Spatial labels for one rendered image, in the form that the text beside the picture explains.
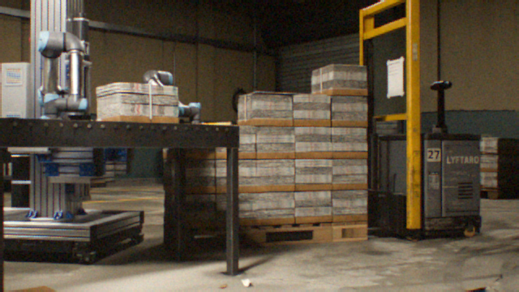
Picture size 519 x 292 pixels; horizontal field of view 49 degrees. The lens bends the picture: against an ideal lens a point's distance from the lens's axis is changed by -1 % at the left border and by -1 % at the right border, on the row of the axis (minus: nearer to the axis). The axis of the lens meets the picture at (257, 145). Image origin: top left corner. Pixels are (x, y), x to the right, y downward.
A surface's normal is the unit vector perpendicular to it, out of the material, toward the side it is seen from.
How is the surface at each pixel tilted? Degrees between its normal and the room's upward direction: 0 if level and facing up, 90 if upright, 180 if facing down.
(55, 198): 90
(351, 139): 90
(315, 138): 90
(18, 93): 90
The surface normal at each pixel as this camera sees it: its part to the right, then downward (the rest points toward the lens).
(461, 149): 0.33, 0.00
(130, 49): 0.66, 0.00
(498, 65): -0.75, 0.00
